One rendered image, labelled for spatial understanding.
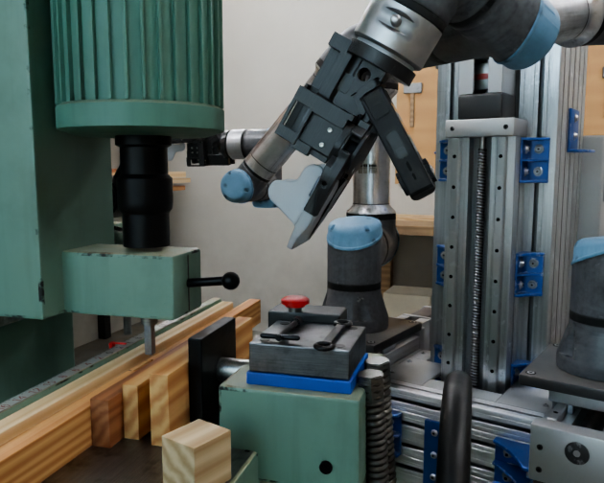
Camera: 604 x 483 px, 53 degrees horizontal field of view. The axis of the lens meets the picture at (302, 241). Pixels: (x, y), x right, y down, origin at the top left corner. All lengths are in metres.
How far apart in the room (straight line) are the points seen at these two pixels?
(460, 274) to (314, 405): 0.76
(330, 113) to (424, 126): 3.27
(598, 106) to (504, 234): 2.63
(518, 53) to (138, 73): 0.38
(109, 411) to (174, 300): 0.13
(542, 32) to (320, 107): 0.24
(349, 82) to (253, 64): 3.65
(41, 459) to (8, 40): 0.41
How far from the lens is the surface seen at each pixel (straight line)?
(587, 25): 0.99
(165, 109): 0.61
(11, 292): 0.72
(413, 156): 0.59
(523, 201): 1.29
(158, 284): 0.66
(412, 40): 0.59
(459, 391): 0.61
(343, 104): 0.60
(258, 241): 4.21
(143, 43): 0.61
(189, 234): 4.46
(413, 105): 3.84
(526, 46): 0.68
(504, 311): 1.25
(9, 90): 0.70
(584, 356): 1.11
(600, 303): 1.09
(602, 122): 3.81
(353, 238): 1.24
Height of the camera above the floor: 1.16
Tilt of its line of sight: 7 degrees down
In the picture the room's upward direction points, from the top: straight up
